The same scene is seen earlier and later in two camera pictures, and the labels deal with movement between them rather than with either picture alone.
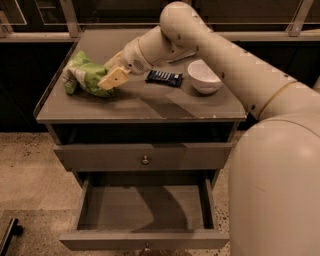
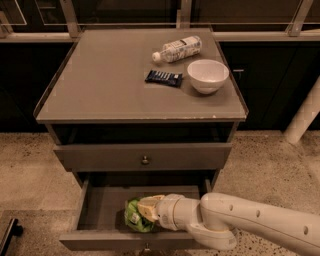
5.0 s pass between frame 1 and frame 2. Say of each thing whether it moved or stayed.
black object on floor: stayed
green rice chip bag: moved
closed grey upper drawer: stayed
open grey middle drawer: stayed
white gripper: moved
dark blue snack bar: stayed
